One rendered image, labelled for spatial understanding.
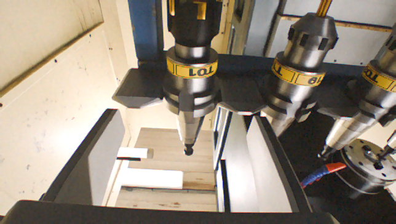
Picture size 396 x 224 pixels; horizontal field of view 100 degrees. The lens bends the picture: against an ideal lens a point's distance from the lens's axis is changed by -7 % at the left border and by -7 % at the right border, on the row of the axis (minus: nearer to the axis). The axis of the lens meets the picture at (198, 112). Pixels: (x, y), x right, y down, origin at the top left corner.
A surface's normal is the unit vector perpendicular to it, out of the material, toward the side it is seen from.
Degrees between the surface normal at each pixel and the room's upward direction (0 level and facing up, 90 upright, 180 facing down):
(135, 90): 180
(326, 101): 180
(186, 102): 90
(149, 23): 90
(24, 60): 91
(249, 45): 90
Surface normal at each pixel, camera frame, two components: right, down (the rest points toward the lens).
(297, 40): -0.90, 0.25
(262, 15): -0.01, 0.66
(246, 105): 0.06, -0.62
